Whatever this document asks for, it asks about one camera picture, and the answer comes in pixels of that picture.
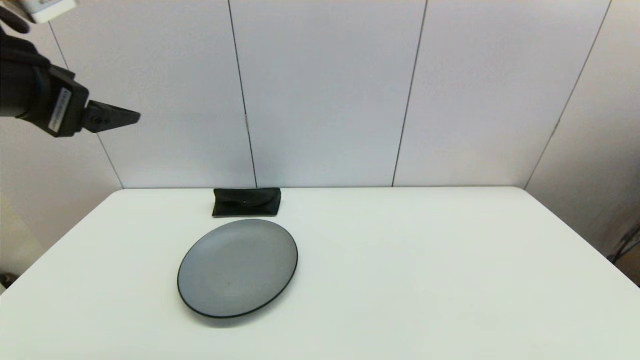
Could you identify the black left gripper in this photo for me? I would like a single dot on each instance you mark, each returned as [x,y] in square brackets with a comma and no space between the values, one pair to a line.
[60,102]

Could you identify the black glasses case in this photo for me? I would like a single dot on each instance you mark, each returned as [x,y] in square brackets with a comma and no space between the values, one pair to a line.
[247,202]

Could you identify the black round floor object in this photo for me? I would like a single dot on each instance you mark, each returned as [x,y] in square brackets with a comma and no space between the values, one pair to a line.
[7,280]

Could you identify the grey round plate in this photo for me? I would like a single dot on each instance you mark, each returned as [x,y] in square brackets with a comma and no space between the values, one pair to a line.
[237,267]

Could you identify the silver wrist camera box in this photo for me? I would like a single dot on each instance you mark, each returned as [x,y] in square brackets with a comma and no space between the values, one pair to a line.
[50,7]

